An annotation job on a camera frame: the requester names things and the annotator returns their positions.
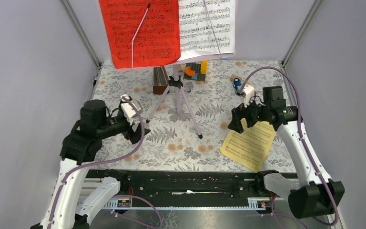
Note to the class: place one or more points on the white sheet music page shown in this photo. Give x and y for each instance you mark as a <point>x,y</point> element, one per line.
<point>207,29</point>

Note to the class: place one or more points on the dark grey brick baseplate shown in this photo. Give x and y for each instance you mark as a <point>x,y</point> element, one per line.
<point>195,66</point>

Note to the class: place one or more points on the blue toy car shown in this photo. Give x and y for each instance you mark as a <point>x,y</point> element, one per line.
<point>236,85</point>

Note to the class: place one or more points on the yellow sheet music page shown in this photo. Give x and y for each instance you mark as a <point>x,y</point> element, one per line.
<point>251,147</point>

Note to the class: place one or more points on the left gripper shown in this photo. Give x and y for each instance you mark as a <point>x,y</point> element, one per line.
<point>129,133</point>

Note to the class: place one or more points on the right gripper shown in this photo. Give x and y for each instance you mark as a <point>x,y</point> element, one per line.
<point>239,113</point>

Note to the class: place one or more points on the orange curved brick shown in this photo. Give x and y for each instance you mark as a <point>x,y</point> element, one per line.
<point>189,72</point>

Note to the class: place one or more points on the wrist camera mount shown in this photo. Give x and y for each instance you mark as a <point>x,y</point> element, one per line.
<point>130,107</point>
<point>247,92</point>

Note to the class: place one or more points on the wooden block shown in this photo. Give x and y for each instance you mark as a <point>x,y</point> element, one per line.
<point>234,77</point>

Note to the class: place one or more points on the yellow toy brick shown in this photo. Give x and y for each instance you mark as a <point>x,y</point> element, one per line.
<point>203,67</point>

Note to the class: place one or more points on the floral table mat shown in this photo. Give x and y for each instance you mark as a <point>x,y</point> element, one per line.
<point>189,141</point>

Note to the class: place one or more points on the pink music stand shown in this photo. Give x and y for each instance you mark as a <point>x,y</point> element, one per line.
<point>176,79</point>

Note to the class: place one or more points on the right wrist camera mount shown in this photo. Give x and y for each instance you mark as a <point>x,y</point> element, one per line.
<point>247,92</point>

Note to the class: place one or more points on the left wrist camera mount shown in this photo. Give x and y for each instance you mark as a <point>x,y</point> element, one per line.
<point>130,107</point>

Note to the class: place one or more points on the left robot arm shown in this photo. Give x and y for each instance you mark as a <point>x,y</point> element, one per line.
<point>78,153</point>

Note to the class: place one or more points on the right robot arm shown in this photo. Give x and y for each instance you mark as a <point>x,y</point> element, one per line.
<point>315,193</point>

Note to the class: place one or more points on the brown metronome box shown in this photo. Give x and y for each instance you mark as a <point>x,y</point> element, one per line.
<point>159,80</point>

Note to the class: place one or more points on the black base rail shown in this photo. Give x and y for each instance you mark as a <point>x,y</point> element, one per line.
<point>196,190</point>

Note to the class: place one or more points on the blue toy brick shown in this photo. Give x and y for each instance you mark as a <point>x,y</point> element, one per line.
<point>195,77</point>

